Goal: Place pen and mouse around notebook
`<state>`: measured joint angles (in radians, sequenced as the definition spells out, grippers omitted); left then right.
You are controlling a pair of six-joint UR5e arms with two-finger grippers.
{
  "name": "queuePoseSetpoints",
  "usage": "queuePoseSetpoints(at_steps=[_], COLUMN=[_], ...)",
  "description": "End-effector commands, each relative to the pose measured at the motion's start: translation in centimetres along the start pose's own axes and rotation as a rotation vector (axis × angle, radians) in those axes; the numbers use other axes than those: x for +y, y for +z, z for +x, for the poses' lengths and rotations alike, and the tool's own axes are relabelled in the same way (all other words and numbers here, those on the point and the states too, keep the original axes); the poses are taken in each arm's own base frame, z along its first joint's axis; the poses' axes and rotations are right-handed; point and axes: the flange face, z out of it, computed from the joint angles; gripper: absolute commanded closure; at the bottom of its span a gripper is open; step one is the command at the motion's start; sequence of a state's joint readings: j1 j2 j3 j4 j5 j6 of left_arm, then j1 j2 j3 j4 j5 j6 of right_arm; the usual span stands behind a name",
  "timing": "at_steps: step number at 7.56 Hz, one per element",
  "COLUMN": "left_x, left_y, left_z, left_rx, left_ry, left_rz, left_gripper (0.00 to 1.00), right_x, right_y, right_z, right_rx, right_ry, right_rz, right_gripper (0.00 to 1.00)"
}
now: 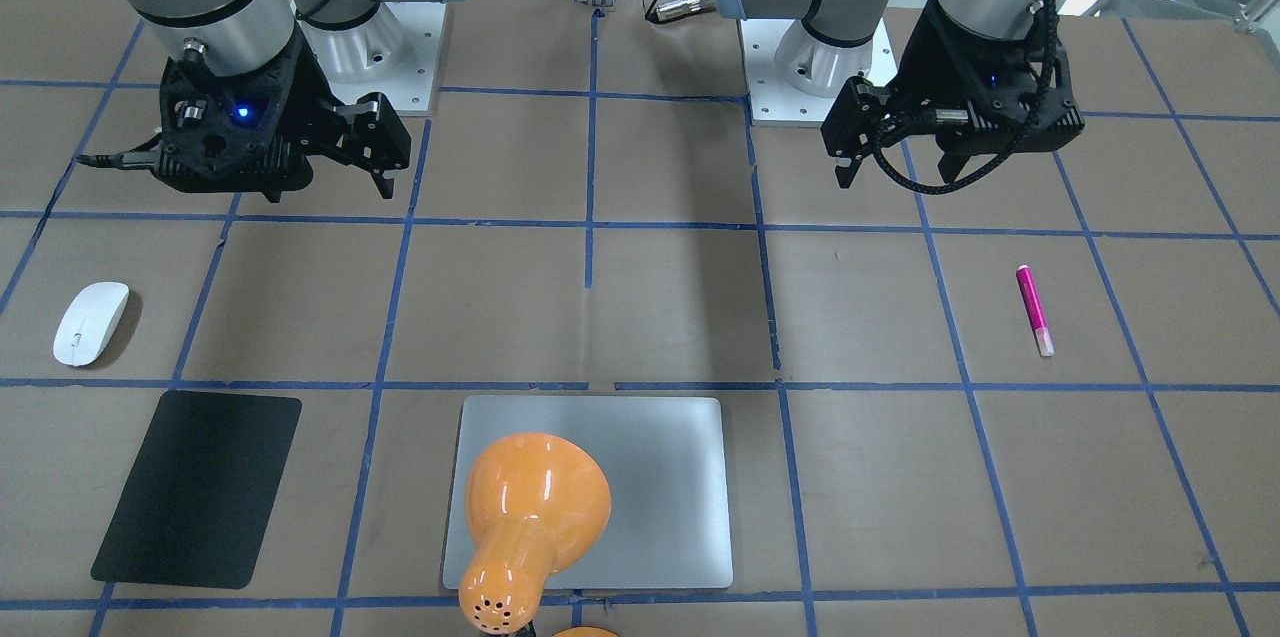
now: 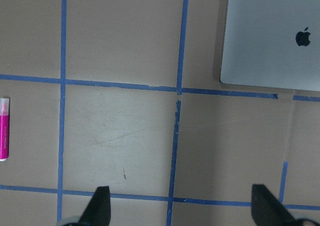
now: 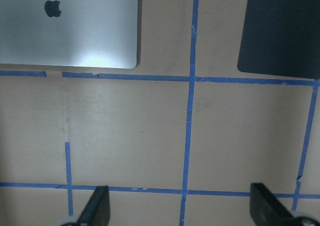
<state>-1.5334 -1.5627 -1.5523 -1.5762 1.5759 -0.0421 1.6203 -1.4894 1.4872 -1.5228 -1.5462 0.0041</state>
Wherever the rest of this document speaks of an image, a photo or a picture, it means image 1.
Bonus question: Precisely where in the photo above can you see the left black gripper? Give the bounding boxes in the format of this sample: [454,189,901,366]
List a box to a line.
[820,0,1085,189]

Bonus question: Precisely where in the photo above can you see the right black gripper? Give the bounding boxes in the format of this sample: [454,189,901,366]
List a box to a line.
[150,28,412,203]

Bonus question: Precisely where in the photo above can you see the pink highlighter pen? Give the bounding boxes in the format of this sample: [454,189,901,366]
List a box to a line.
[1015,263,1056,358]

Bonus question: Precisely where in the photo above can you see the white computer mouse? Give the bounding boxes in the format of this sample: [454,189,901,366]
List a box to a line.
[51,281,131,367]

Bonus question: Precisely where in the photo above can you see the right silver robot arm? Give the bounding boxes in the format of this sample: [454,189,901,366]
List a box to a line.
[77,0,462,203]

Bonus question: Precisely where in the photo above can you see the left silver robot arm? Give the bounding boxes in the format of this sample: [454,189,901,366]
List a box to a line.
[716,0,1085,194]

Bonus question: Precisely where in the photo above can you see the silver laptop notebook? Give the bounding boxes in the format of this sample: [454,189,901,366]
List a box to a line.
[442,394,733,591]

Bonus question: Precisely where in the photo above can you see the black mousepad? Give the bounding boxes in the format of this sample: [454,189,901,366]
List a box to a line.
[90,390,302,590]

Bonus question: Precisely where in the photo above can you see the orange desk lamp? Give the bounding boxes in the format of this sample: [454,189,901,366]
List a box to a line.
[458,432,612,636]

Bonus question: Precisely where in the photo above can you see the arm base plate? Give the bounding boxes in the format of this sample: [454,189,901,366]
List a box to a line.
[739,19,897,128]
[300,3,448,116]

